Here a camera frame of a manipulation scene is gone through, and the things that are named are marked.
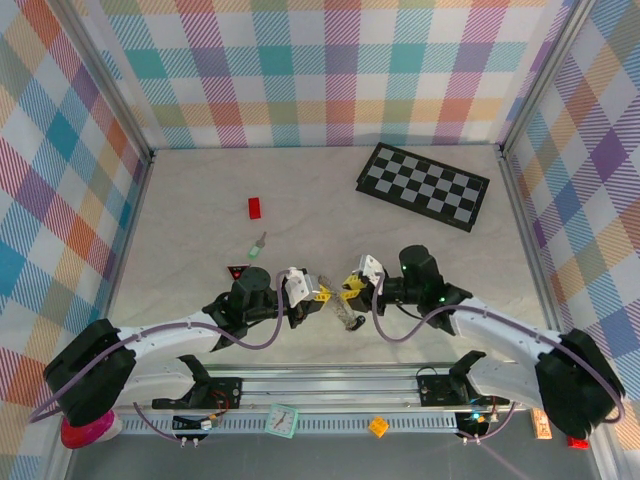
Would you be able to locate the black grey folding chessboard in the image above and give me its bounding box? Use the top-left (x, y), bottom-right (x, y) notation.
top-left (353, 142), bottom-right (491, 234)

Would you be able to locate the small teal clock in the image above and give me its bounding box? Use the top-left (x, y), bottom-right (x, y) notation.
top-left (264, 403), bottom-right (300, 440)

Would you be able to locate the orange wooden block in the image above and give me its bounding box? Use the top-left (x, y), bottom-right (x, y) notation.
top-left (531, 408), bottom-right (553, 441)

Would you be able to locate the pink red plastic dome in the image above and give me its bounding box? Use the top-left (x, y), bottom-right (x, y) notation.
top-left (60, 410), bottom-right (124, 450)

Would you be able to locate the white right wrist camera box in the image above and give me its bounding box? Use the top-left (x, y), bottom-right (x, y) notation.
top-left (357, 253), bottom-right (387, 290)

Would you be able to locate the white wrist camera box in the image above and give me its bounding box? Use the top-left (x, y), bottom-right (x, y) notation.
top-left (279, 267), bottom-right (321, 306)
top-left (357, 253), bottom-right (387, 290)

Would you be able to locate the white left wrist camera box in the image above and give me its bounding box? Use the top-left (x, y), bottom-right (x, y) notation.
top-left (279, 267), bottom-right (321, 306)

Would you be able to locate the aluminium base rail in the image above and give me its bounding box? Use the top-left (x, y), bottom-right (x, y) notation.
top-left (59, 357), bottom-right (609, 416)

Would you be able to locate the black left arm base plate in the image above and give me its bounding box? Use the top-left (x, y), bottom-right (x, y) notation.
top-left (152, 375), bottom-right (244, 410)

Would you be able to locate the aluminium frame side rail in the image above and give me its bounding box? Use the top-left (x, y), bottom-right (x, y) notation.
top-left (91, 149), bottom-right (157, 374)
top-left (496, 143), bottom-right (569, 336)

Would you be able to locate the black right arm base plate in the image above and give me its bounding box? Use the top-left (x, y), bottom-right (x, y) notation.
top-left (417, 369), bottom-right (511, 407)

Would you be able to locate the slotted grey cable duct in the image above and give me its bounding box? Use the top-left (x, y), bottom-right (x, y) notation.
top-left (119, 413), bottom-right (461, 434)

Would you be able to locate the aluminium frame post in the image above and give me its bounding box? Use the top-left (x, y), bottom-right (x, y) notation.
top-left (497, 0), bottom-right (599, 159)
top-left (54, 0), bottom-right (156, 166)

